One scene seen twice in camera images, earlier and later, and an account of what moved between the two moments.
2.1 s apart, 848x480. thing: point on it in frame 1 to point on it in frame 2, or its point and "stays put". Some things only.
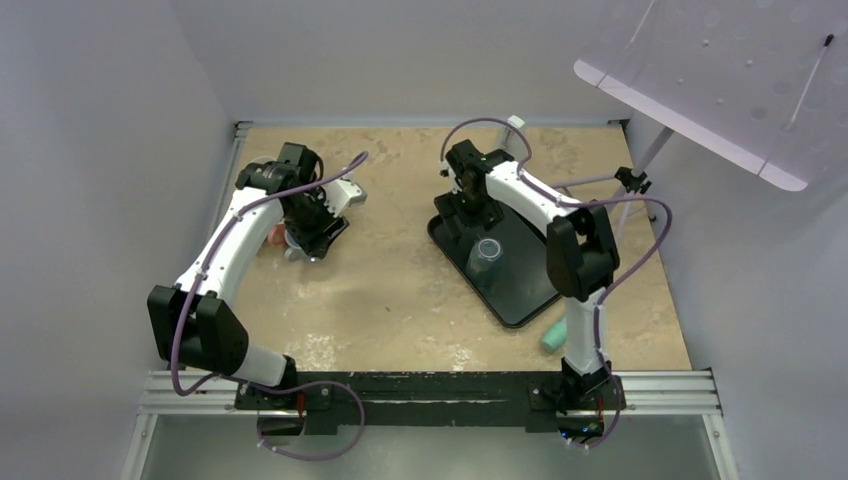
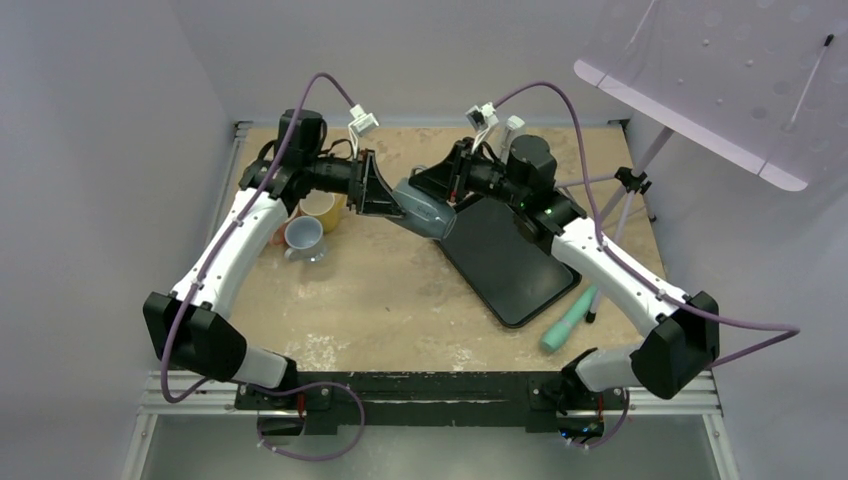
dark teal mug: x=482 y=260 to x=426 y=212
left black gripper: x=316 y=242 to x=371 y=196
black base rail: x=397 y=401 stays put
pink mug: x=276 y=234 stays put
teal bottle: x=555 y=337 stays put
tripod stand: x=633 y=182 stays put
